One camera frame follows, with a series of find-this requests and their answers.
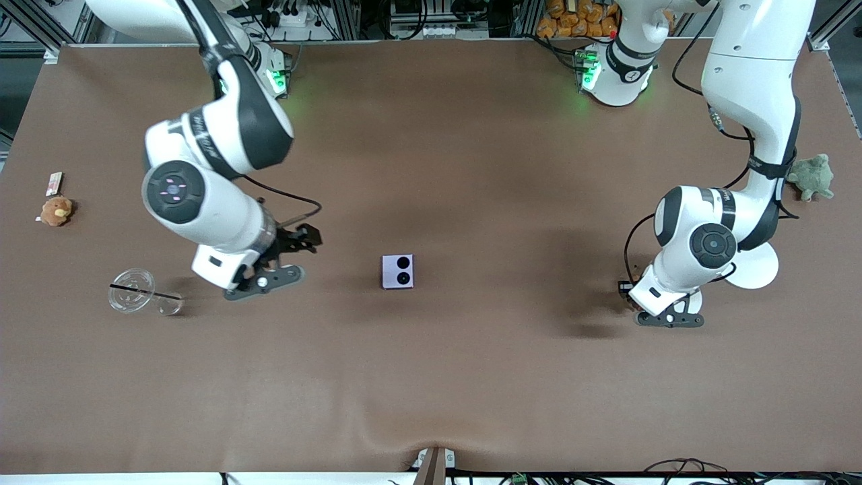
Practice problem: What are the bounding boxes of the white desk lamp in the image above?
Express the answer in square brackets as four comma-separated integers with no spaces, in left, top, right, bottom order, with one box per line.
[686,241,781,316]

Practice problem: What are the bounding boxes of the black drinking straw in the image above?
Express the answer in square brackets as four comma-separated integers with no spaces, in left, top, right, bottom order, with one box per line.
[109,284,183,300]

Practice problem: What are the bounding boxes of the clear plastic cup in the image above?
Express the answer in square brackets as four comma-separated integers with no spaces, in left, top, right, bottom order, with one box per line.
[108,268,184,317]

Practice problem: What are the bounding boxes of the brown table mat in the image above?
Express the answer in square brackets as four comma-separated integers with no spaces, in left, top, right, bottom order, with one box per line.
[0,37,862,476]

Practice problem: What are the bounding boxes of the green plush toy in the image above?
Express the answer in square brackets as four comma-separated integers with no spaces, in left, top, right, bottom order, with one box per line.
[787,154,836,202]

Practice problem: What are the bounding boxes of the white power strip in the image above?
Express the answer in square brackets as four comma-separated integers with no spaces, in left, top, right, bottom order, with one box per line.
[268,5,325,29]

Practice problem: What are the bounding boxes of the brown plush toy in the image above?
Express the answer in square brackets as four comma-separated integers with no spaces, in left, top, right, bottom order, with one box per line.
[39,196,75,227]

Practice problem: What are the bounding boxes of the orange plush toys pile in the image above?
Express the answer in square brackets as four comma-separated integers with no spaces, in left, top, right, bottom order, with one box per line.
[537,0,619,38]

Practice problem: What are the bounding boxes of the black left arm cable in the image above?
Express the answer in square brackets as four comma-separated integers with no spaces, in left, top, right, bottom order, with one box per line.
[623,0,802,287]

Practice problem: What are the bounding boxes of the black floor cables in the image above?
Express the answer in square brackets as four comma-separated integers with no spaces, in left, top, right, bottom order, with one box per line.
[643,458,731,485]

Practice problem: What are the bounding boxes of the aluminium frame post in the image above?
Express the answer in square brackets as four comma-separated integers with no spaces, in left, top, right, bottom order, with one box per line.
[512,0,539,38]
[330,0,361,40]

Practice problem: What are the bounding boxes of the metal table edge bracket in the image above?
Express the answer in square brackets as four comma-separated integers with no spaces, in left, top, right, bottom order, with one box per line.
[411,447,456,485]

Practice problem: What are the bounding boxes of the aluminium frame beam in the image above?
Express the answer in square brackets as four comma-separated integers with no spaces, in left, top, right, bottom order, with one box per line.
[807,0,862,53]
[0,0,63,65]

